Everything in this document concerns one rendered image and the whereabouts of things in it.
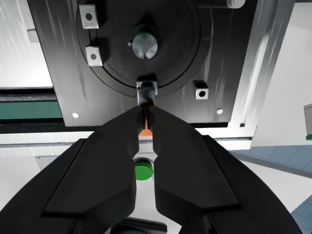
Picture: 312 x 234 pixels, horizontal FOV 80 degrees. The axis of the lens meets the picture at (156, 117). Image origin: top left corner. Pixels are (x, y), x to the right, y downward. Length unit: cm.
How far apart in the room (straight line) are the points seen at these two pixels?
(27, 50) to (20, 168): 32
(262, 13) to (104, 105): 22
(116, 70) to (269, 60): 19
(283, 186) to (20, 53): 67
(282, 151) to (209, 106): 172
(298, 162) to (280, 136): 164
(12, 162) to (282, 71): 61
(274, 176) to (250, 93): 35
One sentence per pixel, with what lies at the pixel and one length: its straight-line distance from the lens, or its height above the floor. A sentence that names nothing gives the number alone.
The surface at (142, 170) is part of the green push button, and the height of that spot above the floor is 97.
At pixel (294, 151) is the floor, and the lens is 202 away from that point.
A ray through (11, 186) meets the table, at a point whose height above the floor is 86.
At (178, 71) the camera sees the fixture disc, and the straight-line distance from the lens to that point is 22.
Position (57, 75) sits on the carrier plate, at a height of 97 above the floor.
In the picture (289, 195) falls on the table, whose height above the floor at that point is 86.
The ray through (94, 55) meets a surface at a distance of 20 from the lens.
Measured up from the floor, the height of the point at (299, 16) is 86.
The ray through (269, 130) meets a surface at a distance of 49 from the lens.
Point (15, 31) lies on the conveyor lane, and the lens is 34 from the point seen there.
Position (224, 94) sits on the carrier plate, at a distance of 27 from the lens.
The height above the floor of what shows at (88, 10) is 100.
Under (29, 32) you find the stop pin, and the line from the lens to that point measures 27.
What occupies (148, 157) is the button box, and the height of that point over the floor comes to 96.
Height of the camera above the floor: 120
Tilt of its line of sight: 60 degrees down
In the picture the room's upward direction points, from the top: 176 degrees clockwise
